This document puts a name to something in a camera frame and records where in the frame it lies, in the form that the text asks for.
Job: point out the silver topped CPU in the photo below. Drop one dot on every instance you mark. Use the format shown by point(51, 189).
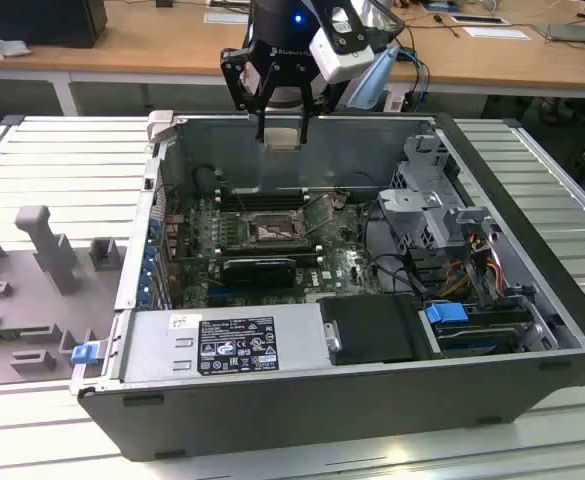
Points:
point(282, 138)

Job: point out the wooden desk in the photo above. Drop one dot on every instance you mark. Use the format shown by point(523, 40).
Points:
point(147, 45)

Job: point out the green motherboard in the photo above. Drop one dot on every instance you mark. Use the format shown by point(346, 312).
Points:
point(342, 260)

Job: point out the black desktop computer tower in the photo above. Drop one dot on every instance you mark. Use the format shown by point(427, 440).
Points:
point(37, 22)

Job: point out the white labelled box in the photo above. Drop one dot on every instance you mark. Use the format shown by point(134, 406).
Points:
point(397, 100)

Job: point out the pale blue teach pendant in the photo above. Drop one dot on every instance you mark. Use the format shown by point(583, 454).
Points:
point(372, 80)

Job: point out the blue plastic case latch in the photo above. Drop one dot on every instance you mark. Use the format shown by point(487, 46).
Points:
point(84, 354)

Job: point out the white framed tablet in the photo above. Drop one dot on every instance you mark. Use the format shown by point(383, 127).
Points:
point(479, 20)

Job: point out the dark grey PC case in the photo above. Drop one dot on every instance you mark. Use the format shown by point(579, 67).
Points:
point(272, 425)

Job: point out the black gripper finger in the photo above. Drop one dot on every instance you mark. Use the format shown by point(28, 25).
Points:
point(234, 75)
point(306, 130)

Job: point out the black plastic shroud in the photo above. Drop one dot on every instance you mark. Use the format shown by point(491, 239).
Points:
point(372, 325)

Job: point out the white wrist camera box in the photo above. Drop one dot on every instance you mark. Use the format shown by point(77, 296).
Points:
point(342, 62)

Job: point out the blue card retainer strip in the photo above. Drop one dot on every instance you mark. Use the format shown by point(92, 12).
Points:
point(147, 280)

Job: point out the hard disk in blue carrier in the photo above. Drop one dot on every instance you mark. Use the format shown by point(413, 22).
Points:
point(444, 314)

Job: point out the grey power supply unit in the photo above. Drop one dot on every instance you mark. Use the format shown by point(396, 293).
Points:
point(162, 350)

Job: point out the grey parts rack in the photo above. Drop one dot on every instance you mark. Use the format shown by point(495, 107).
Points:
point(22, 310)

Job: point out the crumpled white paper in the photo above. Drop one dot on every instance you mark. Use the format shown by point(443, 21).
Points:
point(7, 47)

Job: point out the grey laptop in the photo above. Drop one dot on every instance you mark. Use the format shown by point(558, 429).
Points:
point(572, 34)

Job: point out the CPU socket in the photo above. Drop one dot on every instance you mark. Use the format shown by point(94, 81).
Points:
point(272, 232)

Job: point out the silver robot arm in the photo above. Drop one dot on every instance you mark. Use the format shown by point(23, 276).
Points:
point(284, 97)

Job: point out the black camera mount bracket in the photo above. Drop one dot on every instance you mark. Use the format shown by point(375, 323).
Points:
point(329, 17)

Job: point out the white paper sheet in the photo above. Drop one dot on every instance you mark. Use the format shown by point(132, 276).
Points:
point(497, 32)
point(222, 16)

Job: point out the grey metal drive cage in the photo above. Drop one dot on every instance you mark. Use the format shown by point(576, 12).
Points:
point(412, 210)

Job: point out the black graphics card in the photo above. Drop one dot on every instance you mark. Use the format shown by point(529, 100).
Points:
point(259, 274)

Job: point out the blue booklet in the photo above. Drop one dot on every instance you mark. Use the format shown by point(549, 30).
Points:
point(452, 6)

